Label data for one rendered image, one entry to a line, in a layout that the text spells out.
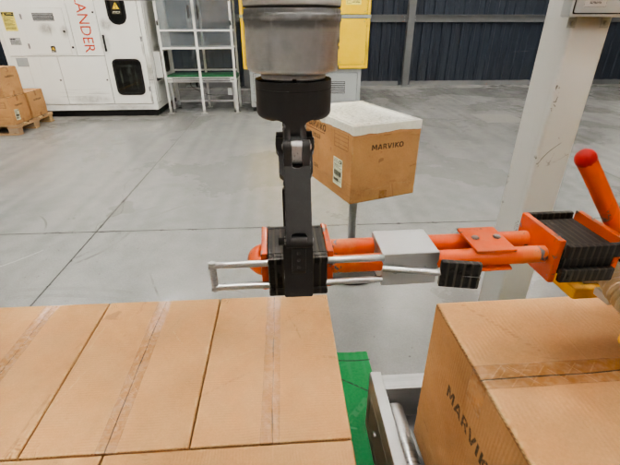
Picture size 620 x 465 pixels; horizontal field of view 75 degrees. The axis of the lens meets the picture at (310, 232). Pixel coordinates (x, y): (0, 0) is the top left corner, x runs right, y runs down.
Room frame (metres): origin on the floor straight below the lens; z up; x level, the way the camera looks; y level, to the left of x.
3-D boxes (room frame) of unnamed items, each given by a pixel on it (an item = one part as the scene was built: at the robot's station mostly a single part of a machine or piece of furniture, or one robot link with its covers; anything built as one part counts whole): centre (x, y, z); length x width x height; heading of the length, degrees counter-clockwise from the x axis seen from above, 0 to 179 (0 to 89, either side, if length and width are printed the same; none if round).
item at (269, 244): (0.43, 0.02, 1.20); 0.08 x 0.07 x 0.05; 95
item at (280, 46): (0.42, 0.02, 1.44); 0.09 x 0.09 x 0.06
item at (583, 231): (0.46, -0.33, 1.20); 0.10 x 0.08 x 0.06; 5
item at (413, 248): (0.44, -0.12, 1.19); 0.07 x 0.07 x 0.04; 5
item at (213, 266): (0.38, -0.04, 1.20); 0.31 x 0.03 x 0.05; 95
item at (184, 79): (7.79, 1.93, 0.32); 1.25 x 0.52 x 0.63; 94
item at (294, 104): (0.42, 0.02, 1.36); 0.08 x 0.07 x 0.09; 4
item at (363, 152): (2.26, -0.27, 0.82); 0.60 x 0.40 x 0.40; 24
